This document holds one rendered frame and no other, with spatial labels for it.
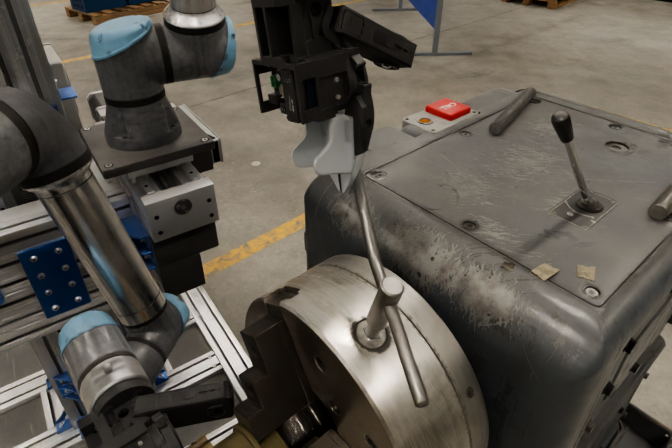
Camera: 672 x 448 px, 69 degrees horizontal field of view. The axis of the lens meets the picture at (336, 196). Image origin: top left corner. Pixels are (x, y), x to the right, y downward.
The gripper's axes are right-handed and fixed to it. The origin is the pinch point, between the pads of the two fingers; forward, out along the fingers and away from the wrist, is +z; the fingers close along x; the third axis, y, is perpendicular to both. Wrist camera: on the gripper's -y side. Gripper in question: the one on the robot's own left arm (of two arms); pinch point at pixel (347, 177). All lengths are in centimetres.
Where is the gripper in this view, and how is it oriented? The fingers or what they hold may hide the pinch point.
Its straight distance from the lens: 52.9
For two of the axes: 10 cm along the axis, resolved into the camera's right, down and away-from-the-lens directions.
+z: 1.1, 9.0, 4.3
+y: -7.6, 3.5, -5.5
